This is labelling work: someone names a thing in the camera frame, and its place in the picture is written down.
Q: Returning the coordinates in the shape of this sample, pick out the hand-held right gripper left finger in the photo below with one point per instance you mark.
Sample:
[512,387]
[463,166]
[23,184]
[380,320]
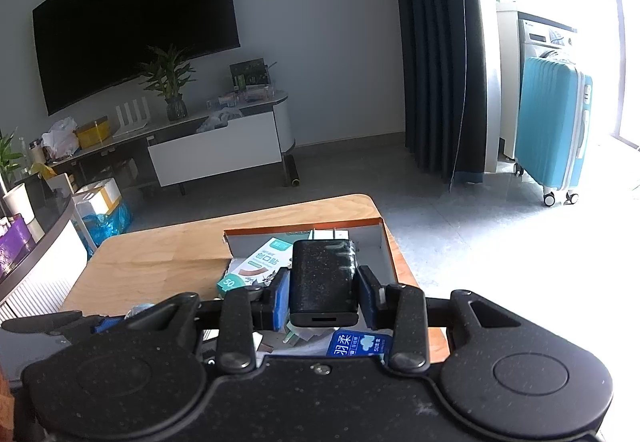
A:
[280,302]

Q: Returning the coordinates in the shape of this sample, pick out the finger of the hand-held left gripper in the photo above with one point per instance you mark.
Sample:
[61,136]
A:
[50,322]

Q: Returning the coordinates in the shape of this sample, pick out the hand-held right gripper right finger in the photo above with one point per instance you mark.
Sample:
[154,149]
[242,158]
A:
[367,302]

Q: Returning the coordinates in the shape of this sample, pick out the teal and white carton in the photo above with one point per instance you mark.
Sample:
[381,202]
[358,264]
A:
[255,264]

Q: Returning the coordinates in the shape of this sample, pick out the blue tissue packet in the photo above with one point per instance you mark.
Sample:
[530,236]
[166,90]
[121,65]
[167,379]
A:
[357,347]

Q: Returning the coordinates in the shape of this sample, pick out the black power bank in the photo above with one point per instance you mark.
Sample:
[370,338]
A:
[325,282]

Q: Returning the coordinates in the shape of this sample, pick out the orange cardboard box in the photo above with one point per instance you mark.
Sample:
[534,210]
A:
[372,247]

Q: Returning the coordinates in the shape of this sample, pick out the curved ribbed counter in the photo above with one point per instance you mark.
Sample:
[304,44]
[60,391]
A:
[45,282]

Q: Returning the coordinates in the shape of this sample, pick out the purple round tin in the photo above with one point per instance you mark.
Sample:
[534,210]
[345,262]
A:
[12,247]

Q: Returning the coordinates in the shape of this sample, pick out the blue plastic bag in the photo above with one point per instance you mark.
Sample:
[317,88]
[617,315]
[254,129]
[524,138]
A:
[107,224]

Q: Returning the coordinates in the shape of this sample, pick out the white paper cup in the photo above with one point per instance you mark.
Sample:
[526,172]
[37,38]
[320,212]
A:
[17,204]

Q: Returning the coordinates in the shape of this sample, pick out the black roll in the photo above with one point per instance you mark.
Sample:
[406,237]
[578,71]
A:
[291,172]

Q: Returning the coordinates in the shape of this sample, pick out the white and yellow carton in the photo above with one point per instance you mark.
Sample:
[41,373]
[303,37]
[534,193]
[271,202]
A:
[97,199]

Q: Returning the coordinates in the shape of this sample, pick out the white television cabinet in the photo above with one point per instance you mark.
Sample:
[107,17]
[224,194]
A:
[215,152]

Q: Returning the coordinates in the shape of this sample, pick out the green potted plant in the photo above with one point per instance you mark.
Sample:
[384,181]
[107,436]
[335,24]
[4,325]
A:
[7,157]

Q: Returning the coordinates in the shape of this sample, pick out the white plastic bag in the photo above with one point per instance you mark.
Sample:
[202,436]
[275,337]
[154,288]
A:
[60,137]

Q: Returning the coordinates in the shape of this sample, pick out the pale crumpled bag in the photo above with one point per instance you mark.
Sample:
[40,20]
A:
[217,119]

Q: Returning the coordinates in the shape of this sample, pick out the yellow box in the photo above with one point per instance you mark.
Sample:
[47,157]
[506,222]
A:
[92,132]

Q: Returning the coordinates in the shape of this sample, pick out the white router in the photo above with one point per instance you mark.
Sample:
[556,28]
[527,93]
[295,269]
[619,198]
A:
[131,121]

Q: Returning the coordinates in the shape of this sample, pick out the green and black box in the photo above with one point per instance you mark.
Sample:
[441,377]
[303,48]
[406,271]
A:
[250,74]

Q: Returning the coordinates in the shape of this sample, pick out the potted plant glass vase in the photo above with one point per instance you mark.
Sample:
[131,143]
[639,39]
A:
[167,82]

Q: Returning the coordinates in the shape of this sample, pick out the blue suitcase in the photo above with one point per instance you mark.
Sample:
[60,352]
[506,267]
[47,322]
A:
[552,122]

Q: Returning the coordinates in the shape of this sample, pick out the dark curtain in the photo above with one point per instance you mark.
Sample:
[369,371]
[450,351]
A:
[435,52]

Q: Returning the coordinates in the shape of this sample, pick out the white washing machine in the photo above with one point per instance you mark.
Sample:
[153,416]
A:
[542,34]

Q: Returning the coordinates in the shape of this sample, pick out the black wall television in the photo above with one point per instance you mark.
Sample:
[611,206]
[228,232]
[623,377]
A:
[135,17]

